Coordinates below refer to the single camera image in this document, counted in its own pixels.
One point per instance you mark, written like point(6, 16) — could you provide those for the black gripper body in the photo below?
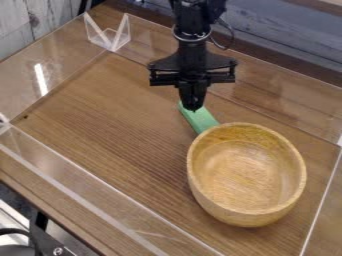
point(191, 63)

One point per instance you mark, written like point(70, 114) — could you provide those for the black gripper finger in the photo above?
point(199, 94)
point(186, 95)

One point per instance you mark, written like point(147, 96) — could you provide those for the green rectangular block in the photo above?
point(201, 119)

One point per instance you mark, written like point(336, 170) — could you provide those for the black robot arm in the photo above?
point(195, 15)

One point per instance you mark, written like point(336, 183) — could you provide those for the wooden brown bowl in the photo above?
point(246, 173)

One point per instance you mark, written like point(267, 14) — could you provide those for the clear acrylic corner bracket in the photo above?
point(109, 38)

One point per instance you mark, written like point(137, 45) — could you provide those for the clear acrylic enclosure wall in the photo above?
point(94, 145)

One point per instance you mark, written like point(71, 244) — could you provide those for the black table frame bracket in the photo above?
point(55, 241)

